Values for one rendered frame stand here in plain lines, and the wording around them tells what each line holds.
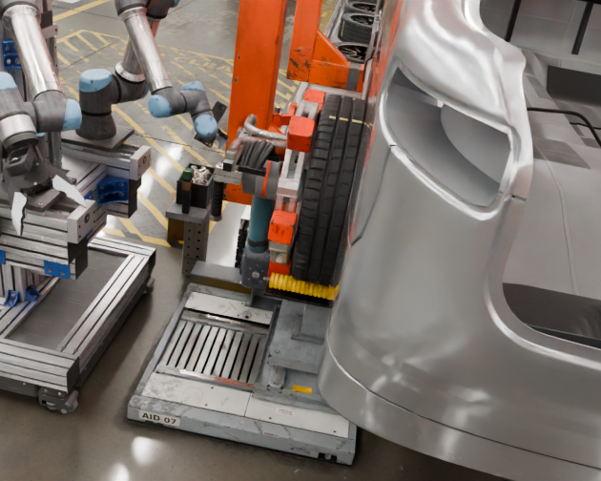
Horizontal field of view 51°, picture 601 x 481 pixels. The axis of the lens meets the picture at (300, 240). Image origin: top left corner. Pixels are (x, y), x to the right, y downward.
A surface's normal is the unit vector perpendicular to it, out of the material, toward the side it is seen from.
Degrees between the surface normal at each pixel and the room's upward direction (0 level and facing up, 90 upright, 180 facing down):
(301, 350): 0
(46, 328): 0
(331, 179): 58
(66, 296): 0
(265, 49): 90
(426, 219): 88
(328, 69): 90
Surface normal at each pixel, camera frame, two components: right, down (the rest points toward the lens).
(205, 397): 0.15, -0.84
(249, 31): -0.13, 0.50
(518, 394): -0.29, 0.64
